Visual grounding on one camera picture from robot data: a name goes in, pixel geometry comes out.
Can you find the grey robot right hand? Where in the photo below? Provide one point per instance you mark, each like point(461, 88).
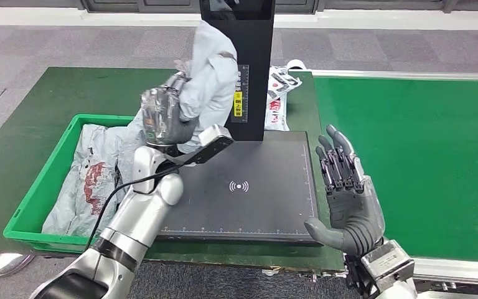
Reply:
point(354, 214)

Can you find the green conveyor belt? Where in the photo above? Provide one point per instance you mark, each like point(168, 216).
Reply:
point(428, 165)

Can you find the dark window frame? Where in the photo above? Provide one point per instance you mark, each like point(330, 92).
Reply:
point(140, 5)

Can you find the white printed plastic bag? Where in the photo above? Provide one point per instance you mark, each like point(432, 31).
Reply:
point(280, 91)

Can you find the black inbound scanner machine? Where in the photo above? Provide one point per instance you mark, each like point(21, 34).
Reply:
point(263, 185)

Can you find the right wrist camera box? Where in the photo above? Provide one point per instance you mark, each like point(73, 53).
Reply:
point(387, 262)

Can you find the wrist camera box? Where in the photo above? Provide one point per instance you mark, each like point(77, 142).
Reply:
point(387, 262)
point(214, 144)

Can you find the green plastic crate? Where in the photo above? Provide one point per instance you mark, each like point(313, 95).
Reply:
point(37, 194)

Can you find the black and yellow label strip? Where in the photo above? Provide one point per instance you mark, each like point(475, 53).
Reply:
point(241, 95)

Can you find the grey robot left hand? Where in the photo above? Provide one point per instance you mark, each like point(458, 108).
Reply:
point(162, 117)

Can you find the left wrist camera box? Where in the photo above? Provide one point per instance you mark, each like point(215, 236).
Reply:
point(214, 144)

